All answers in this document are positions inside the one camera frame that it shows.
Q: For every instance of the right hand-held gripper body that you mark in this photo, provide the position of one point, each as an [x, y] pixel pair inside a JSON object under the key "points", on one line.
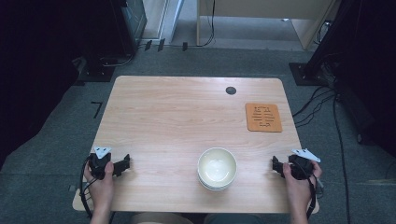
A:
{"points": [[301, 165]]}

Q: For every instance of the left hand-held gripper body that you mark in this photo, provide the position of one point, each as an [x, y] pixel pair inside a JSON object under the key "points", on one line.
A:
{"points": [[99, 161]]}

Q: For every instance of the person's left hand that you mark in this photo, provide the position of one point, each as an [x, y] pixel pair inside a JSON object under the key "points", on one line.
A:
{"points": [[101, 188]]}

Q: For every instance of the person's right hand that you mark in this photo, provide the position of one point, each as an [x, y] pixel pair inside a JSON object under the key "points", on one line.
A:
{"points": [[298, 189]]}

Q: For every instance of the orange square mat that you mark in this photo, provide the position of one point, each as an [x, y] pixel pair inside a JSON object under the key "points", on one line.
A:
{"points": [[263, 117]]}

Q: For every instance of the cream ceramic bowl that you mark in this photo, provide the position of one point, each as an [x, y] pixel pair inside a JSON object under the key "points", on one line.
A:
{"points": [[217, 166], [214, 188]]}

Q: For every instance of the black stand base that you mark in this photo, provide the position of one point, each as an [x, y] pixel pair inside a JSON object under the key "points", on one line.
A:
{"points": [[96, 70]]}

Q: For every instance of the black curtain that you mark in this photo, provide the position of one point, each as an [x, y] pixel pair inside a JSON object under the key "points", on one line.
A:
{"points": [[370, 68], [34, 71]]}

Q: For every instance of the glass-fronted dark cabinet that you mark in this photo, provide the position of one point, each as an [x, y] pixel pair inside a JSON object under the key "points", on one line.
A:
{"points": [[132, 21]]}

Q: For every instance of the black stand with base plate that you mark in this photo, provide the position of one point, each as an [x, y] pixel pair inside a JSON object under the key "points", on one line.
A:
{"points": [[311, 70]]}

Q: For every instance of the small black floor bracket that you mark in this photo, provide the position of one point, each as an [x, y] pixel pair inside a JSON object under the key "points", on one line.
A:
{"points": [[148, 45], [185, 46], [161, 44]]}

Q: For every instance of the light wooden desk frame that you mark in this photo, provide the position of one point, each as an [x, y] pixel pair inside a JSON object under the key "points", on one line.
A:
{"points": [[264, 7]]}

